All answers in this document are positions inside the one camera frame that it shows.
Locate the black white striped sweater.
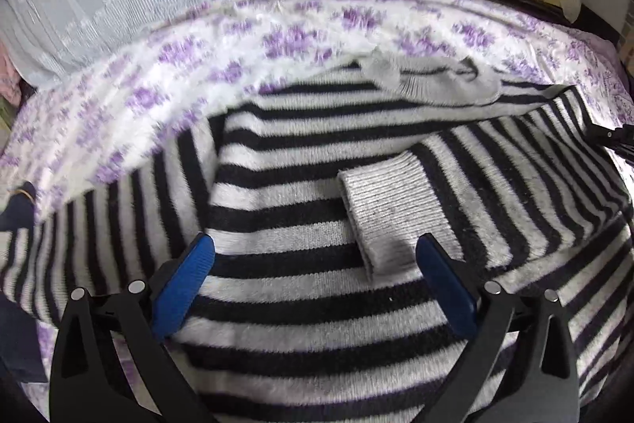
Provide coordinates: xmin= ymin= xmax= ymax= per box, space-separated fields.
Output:
xmin=1 ymin=58 xmax=633 ymax=422

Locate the purple floral bed sheet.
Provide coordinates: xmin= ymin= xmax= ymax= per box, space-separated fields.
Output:
xmin=0 ymin=0 xmax=634 ymax=404

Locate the dark navy garment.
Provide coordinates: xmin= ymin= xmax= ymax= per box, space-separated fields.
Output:
xmin=0 ymin=182 xmax=36 ymax=232

